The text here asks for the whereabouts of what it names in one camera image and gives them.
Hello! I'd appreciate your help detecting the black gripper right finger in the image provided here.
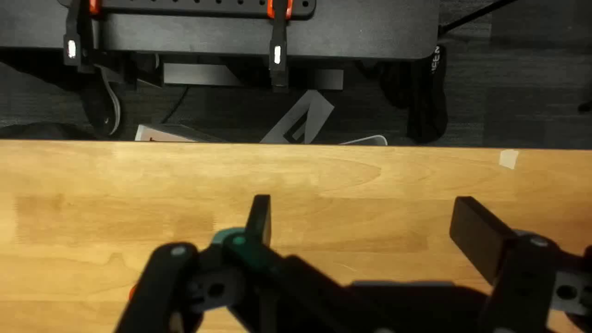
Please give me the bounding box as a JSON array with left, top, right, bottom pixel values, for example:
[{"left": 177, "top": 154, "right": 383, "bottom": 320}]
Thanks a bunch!
[{"left": 447, "top": 195, "right": 592, "bottom": 333}]

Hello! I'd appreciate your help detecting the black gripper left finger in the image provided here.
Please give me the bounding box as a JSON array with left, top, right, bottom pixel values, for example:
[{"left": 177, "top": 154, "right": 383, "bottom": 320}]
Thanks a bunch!
[{"left": 112, "top": 193, "right": 384, "bottom": 333}]

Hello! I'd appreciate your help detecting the white tape piece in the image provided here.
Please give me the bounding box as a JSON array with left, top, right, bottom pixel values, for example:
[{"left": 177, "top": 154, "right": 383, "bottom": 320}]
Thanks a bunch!
[{"left": 497, "top": 148, "right": 521, "bottom": 172}]

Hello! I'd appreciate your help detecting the black caster wheel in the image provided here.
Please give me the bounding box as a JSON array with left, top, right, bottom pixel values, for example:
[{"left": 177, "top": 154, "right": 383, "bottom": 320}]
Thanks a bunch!
[{"left": 81, "top": 85, "right": 124, "bottom": 137}]

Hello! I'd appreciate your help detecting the black desk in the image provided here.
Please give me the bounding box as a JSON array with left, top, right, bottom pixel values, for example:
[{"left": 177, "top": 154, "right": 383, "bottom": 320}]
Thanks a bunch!
[{"left": 0, "top": 0, "right": 440, "bottom": 63}]

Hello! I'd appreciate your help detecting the black power strip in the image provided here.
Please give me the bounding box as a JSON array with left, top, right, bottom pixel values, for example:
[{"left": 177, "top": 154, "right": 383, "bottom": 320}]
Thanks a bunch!
[{"left": 90, "top": 0, "right": 318, "bottom": 21}]

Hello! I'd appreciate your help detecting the gray triangular bracket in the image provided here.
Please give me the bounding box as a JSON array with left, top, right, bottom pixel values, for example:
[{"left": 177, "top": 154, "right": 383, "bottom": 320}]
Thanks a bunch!
[{"left": 257, "top": 89, "right": 336, "bottom": 145}]

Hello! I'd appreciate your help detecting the black clamp orange handle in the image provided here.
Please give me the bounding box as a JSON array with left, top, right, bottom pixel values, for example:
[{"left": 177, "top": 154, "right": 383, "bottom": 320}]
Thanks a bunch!
[
  {"left": 62, "top": 0, "right": 103, "bottom": 72},
  {"left": 264, "top": 0, "right": 296, "bottom": 89}
]

